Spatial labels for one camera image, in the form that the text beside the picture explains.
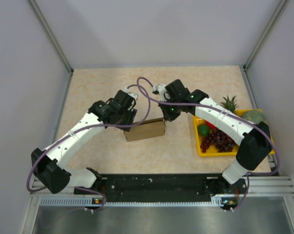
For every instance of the aluminium frame post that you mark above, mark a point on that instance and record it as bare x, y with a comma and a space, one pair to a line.
282, 4
50, 35

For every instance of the green melon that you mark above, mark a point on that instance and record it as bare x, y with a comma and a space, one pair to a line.
255, 116

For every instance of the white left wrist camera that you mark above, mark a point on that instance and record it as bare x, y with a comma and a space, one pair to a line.
130, 93

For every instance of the brown cardboard box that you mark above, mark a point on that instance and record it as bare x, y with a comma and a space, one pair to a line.
148, 129

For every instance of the green lime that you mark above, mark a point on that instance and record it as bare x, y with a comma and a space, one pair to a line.
203, 130

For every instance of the left aluminium frame post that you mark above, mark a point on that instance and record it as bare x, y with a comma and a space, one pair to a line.
50, 35

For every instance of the orange pineapple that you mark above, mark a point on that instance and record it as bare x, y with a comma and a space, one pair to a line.
230, 104

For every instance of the purple grape bunch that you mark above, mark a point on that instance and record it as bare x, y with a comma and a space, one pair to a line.
219, 140

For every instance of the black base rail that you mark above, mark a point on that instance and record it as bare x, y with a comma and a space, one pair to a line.
164, 187

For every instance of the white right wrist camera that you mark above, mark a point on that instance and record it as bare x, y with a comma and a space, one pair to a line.
161, 91

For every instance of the right aluminium frame post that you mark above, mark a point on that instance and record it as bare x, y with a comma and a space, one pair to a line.
282, 4

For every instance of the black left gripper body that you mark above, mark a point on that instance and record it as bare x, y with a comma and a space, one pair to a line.
127, 116

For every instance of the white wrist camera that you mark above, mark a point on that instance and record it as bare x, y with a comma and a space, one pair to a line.
130, 93
161, 91

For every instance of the red apple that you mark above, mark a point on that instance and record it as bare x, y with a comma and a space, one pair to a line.
210, 125

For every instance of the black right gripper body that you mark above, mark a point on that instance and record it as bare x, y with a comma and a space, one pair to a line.
171, 111

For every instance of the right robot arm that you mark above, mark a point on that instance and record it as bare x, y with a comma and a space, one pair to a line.
253, 140

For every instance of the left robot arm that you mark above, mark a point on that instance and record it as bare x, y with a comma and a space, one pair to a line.
50, 164

